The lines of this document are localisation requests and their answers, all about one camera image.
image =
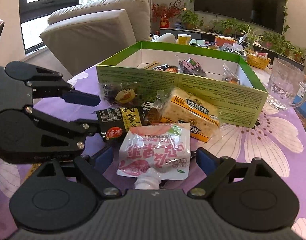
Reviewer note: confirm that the white blue cardboard box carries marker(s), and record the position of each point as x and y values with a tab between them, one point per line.
305	102

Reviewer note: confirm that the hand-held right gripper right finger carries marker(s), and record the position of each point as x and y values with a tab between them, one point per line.
205	161

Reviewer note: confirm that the black snack packet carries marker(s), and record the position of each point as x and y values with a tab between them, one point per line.
113	122

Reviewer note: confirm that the clear wrapped brown snack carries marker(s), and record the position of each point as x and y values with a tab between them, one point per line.
125	95

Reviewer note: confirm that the beige recliner armchair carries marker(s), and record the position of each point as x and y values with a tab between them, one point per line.
93	30

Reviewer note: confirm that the yellow woven basket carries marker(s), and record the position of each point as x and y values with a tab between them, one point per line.
257	61

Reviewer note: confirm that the pale teal box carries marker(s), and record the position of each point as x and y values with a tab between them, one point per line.
197	42

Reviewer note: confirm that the glass mug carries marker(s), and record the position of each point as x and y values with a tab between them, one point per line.
282	85

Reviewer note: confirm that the row of potted green plants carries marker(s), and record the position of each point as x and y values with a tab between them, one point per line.
227	26

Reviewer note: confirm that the wall mounted television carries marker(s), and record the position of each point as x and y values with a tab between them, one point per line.
240	2

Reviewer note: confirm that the spider plant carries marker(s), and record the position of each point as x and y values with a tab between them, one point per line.
251	37

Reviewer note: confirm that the pink green snack packet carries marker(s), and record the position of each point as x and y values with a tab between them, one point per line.
192	66

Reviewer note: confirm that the yellow cracker packet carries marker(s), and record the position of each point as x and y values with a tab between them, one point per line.
187	110

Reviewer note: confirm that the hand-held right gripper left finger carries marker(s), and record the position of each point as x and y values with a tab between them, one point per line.
103	157

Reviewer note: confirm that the orange tissue box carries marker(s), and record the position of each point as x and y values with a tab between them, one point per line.
224	41

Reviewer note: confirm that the clear small pastry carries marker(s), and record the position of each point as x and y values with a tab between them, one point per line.
231	76

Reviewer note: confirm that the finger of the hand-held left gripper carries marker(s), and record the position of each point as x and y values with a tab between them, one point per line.
80	97
75	130

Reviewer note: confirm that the green cardboard box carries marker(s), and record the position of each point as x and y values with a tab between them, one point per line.
205	90

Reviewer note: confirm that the dark cartoon snack packet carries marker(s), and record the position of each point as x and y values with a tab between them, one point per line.
166	68

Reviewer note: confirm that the pink jelly pouch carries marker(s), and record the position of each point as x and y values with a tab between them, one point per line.
153	152

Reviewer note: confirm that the red flower plant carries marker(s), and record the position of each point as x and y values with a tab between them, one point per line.
165	12

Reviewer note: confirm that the yellow can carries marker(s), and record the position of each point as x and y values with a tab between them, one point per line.
184	40

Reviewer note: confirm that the long tan snack packet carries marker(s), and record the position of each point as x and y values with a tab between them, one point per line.
153	65

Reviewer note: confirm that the purple flowered tablecloth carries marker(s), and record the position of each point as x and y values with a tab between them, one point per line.
267	142

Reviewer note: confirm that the clear wrapped brown cake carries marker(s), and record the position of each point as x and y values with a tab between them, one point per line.
153	116

